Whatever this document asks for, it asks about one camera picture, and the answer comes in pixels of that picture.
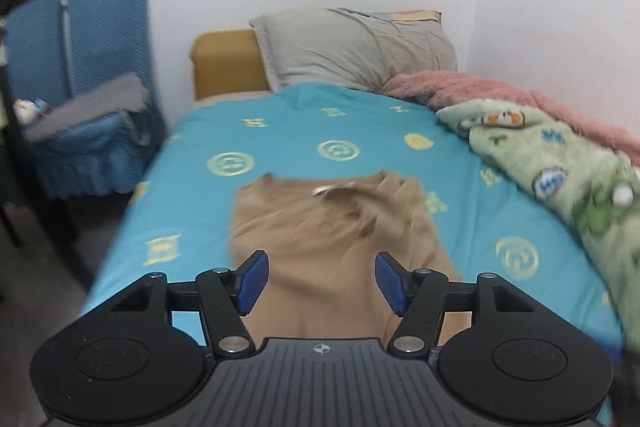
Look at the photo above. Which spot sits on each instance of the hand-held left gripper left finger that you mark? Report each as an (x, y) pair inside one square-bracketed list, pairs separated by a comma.
[(252, 282)]

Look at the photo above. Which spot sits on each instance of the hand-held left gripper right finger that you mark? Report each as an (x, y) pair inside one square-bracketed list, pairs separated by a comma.
[(392, 282)]

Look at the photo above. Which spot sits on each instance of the tan printed t-shirt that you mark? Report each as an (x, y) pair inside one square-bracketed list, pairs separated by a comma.
[(320, 247)]

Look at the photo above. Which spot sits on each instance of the bed with blue patterned sheet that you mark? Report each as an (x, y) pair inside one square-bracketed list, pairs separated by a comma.
[(300, 132)]

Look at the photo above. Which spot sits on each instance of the pink fluffy blanket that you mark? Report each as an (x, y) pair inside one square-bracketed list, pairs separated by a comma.
[(475, 89)]

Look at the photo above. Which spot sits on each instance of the green cartoon printed blanket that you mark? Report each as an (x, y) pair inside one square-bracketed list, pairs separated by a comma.
[(575, 172)]

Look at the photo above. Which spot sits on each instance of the mustard headboard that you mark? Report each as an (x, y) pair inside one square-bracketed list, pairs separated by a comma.
[(225, 64)]

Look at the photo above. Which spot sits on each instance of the grey pillow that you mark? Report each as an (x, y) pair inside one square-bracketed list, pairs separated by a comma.
[(350, 47)]

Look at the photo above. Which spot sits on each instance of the grey folded cloth on chair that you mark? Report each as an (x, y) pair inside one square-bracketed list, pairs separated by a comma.
[(90, 107)]

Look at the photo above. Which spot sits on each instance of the yellow pillow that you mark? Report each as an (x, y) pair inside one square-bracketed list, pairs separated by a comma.
[(417, 15)]

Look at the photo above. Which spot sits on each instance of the small white object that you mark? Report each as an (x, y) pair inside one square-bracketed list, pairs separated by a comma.
[(30, 109)]

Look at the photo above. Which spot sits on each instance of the blue covered chair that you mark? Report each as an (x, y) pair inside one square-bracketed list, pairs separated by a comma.
[(107, 22), (37, 47)]

